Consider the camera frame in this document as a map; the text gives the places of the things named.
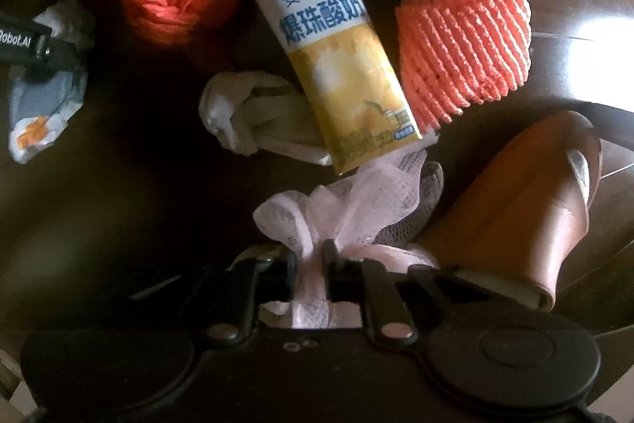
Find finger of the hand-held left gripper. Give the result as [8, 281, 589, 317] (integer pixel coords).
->
[44, 37, 87, 73]

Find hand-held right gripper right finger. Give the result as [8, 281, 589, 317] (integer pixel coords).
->
[321, 239, 497, 350]

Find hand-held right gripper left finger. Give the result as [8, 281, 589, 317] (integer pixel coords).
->
[149, 249, 298, 347]

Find white orange wrapper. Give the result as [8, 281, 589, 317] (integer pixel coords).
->
[7, 0, 96, 165]

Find white tissue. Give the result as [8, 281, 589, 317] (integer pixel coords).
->
[252, 149, 443, 331]

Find knotted grey-white tissue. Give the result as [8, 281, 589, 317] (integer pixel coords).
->
[198, 70, 338, 167]

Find crushed brown paper cup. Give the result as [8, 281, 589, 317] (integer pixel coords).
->
[425, 110, 603, 311]

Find white yellow yogurt drink carton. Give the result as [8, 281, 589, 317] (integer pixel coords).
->
[243, 0, 425, 176]

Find orange foam fruit net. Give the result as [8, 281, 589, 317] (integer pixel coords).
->
[395, 0, 534, 132]

